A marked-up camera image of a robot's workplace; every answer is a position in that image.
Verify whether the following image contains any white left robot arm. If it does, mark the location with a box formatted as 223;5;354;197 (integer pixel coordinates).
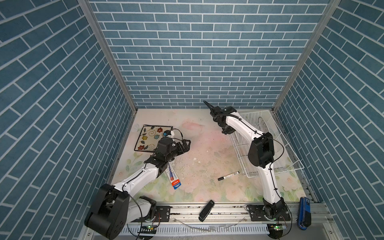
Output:
84;138;191;240

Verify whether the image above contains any blue black handheld tool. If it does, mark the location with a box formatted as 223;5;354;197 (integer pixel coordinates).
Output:
298;197;312;230

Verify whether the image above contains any floral square plate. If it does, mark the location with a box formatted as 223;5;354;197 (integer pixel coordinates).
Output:
134;125;173;153

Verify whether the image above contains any black stapler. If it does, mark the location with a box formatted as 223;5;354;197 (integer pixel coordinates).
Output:
199;200;215;222

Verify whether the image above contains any blue white toothpaste box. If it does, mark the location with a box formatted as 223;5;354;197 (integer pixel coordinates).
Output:
166;163;182;190

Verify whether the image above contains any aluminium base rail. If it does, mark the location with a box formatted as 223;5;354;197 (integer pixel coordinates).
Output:
86;201;331;238

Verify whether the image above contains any black marker pen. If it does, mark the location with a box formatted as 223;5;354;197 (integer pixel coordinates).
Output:
218;171;240;181

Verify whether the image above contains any white wire dish rack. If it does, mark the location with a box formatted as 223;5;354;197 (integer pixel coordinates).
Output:
230;110;304;178

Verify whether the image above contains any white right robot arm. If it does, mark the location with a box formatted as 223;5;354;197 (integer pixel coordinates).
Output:
204;101;292;220

